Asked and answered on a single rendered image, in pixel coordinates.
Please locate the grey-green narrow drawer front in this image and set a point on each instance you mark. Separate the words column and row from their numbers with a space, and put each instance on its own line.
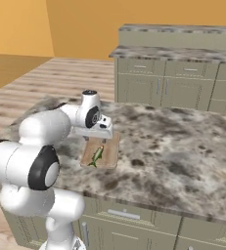
column 209, row 232

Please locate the green fish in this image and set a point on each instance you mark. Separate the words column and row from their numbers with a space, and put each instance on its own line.
column 97, row 156

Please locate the grey-green wide drawer front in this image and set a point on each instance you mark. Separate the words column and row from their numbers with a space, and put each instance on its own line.
column 157, row 219

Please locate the grey-green cupboard run with worktop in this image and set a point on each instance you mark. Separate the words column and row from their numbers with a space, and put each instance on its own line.
column 170, row 84

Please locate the wooden cutting board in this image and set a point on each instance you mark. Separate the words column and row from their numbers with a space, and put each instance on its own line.
column 110, row 153

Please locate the grey-green cupboard door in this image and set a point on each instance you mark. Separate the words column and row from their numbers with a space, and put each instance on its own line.
column 127, row 237

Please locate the grey-green cabinet side panel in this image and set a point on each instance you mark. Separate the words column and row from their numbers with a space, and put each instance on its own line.
column 23, row 229

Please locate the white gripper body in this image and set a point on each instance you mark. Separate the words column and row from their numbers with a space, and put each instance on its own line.
column 95, row 132

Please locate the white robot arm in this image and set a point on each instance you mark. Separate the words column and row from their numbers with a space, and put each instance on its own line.
column 41, row 130

